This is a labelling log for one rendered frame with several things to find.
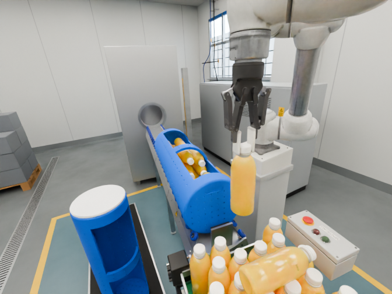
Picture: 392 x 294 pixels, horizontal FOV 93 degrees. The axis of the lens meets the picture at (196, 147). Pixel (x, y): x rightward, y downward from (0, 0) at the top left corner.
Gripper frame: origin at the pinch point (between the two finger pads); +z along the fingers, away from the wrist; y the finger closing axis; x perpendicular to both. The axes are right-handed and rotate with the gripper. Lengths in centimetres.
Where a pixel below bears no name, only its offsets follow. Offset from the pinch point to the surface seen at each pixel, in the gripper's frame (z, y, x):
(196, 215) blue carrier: 38.7, 10.1, -17.9
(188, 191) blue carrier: 28.1, 11.8, -21.2
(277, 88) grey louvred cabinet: 5, -131, -141
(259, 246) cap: 34.6, -3.5, 7.0
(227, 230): 44.8, -1.4, -10.8
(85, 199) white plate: 44, 62, -57
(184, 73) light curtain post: -16, -26, -159
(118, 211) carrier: 48, 45, -45
